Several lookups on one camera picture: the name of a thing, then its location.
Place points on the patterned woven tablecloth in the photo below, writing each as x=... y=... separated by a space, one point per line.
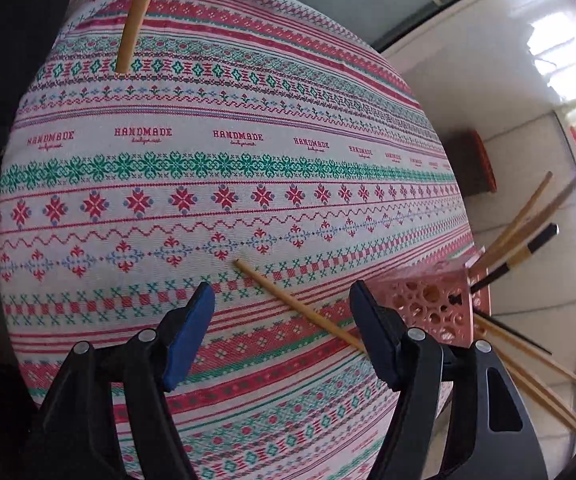
x=217 y=185

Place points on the pink perforated chopstick holder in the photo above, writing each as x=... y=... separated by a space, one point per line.
x=433 y=300

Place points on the red plastic stool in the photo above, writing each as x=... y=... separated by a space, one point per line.
x=473 y=165

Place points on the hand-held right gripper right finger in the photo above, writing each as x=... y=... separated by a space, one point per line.
x=375 y=335

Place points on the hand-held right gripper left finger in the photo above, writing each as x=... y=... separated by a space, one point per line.
x=190 y=335

